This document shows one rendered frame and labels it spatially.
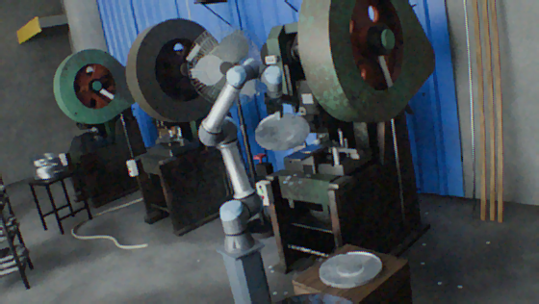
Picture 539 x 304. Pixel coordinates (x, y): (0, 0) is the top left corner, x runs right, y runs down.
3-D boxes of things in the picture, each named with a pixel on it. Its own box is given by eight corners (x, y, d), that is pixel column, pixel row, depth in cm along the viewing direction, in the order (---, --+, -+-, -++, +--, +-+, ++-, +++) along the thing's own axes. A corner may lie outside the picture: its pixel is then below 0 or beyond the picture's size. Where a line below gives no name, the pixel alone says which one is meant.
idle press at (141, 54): (181, 247, 345) (125, 24, 303) (129, 224, 417) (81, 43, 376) (310, 181, 442) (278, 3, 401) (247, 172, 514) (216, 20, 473)
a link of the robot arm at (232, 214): (219, 233, 222) (213, 208, 218) (235, 221, 232) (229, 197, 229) (238, 235, 215) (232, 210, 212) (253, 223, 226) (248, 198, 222)
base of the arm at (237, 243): (235, 256, 215) (231, 238, 213) (219, 248, 227) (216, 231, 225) (260, 243, 224) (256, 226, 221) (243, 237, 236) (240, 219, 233)
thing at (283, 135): (246, 145, 239) (246, 144, 239) (294, 155, 250) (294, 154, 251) (269, 108, 220) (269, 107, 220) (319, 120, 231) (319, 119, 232)
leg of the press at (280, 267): (286, 275, 276) (258, 138, 255) (273, 270, 284) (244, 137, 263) (367, 216, 337) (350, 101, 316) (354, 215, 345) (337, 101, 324)
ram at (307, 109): (318, 131, 247) (308, 78, 240) (297, 130, 258) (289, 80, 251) (336, 122, 259) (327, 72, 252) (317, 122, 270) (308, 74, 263)
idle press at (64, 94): (95, 215, 464) (51, 56, 423) (62, 203, 531) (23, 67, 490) (200, 168, 571) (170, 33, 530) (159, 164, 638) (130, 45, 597)
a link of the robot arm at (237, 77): (186, 139, 216) (227, 61, 188) (200, 134, 225) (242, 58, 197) (201, 156, 213) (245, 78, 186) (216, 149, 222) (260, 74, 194)
